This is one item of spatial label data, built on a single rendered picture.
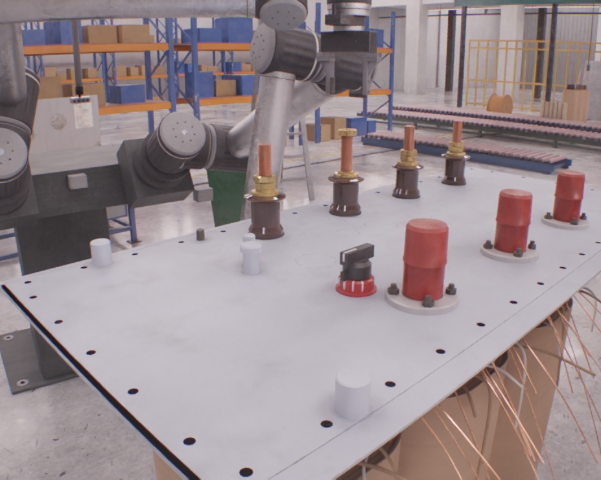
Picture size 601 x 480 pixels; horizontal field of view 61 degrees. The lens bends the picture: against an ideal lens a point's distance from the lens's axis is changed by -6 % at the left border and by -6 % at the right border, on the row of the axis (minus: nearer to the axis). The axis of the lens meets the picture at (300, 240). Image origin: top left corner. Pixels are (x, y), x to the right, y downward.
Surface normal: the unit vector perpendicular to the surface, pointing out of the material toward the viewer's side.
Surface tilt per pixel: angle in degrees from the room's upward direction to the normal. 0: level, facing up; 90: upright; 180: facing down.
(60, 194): 90
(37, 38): 90
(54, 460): 0
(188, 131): 60
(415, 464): 90
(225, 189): 94
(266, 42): 79
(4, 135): 54
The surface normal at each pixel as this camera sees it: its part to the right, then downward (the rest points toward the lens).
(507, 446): 0.03, 0.31
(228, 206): -0.48, 0.34
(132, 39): 0.65, 0.24
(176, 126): 0.49, -0.25
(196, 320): 0.00, -0.95
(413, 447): -0.26, 0.30
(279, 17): 0.02, 0.96
